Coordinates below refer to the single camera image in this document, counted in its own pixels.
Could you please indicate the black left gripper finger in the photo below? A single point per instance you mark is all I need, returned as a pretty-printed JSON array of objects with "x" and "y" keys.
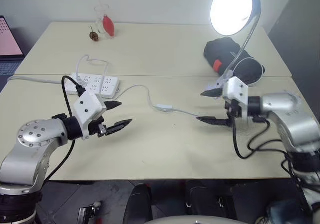
[
  {"x": 113, "y": 105},
  {"x": 120, "y": 125}
]

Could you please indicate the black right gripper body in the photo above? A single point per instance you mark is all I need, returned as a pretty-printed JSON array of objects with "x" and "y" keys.
[{"x": 233, "y": 110}]

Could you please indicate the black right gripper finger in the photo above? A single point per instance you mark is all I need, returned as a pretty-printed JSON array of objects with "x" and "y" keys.
[
  {"x": 212, "y": 120},
  {"x": 212, "y": 93}
]

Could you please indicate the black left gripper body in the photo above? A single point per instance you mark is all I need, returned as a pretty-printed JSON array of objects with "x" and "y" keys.
[{"x": 98, "y": 128}]

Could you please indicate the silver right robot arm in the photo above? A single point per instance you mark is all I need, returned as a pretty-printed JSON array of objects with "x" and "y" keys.
[{"x": 292, "y": 126}]

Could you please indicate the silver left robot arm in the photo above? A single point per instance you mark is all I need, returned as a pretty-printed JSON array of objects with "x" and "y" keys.
[{"x": 30, "y": 143}]

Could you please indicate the clip-on gooseneck desk lamp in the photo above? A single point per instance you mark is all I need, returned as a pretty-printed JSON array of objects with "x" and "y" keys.
[{"x": 231, "y": 8}]

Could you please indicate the white power strip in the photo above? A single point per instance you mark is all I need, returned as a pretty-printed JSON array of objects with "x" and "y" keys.
[{"x": 100, "y": 83}]

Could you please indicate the black rolled fabric pouch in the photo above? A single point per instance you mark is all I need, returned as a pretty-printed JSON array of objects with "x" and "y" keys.
[{"x": 225, "y": 52}]

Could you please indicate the dark rounded shape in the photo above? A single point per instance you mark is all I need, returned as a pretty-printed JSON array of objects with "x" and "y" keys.
[{"x": 138, "y": 201}]

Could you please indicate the red rubber bulb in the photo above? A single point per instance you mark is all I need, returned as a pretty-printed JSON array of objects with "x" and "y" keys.
[{"x": 108, "y": 24}]

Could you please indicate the clear glass beaker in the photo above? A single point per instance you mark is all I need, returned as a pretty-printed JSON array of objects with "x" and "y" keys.
[{"x": 100, "y": 16}]

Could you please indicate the white curved robot body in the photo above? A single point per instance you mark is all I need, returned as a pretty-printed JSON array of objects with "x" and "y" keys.
[{"x": 195, "y": 220}]

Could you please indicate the laptop with pink screen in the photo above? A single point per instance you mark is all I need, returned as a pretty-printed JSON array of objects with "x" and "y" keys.
[{"x": 8, "y": 38}]

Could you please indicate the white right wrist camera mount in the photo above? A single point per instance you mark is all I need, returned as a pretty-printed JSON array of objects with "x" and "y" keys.
[{"x": 236, "y": 88}]

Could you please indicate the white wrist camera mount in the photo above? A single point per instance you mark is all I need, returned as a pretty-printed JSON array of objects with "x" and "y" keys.
[
  {"x": 87, "y": 107},
  {"x": 236, "y": 88}
]

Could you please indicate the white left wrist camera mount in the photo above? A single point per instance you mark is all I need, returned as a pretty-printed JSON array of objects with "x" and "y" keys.
[{"x": 87, "y": 107}]

